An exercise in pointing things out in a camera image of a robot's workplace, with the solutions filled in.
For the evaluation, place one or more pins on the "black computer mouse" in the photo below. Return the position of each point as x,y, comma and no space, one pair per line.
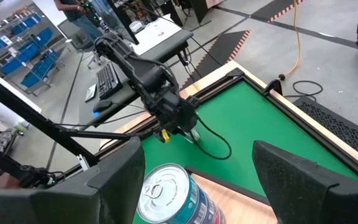
102,105

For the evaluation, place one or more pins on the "silver-lid seafood can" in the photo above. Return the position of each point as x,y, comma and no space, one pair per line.
214,215

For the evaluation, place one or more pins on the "white paper sheet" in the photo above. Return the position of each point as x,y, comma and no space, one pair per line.
157,34

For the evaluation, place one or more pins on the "black clamp bracket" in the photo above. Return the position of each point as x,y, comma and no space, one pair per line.
275,87

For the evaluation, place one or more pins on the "green table mat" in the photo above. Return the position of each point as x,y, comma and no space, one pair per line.
259,124

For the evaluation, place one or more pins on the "teal label seafood can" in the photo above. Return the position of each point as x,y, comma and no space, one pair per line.
163,189

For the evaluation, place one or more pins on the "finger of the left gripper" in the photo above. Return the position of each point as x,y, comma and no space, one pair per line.
193,135
159,134

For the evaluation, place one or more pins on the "backlit keyboard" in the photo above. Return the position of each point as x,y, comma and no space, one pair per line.
107,81

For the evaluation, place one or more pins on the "black perforated panel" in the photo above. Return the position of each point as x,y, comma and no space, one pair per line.
346,130

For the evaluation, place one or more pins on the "blue albacore tuna can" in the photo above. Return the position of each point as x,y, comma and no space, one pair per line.
202,211

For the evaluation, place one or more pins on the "yellow tag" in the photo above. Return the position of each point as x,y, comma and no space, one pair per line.
165,136

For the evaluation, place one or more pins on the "black orange-striped floor mat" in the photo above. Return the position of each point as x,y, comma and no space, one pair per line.
275,7
219,49

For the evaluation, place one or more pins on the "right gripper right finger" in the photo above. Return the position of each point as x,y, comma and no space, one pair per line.
291,186

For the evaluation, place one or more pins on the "grey desk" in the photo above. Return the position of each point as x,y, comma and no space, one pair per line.
172,46

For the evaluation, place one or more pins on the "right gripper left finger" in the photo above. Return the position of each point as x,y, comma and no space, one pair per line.
120,186

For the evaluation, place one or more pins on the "person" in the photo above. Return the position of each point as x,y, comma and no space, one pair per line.
73,12

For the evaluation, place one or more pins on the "grey keyboard tray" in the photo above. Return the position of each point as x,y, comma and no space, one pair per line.
120,102

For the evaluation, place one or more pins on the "grey bag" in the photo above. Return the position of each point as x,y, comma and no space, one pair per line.
2,140

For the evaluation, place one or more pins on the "metal storage rack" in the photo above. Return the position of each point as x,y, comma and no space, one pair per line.
26,90

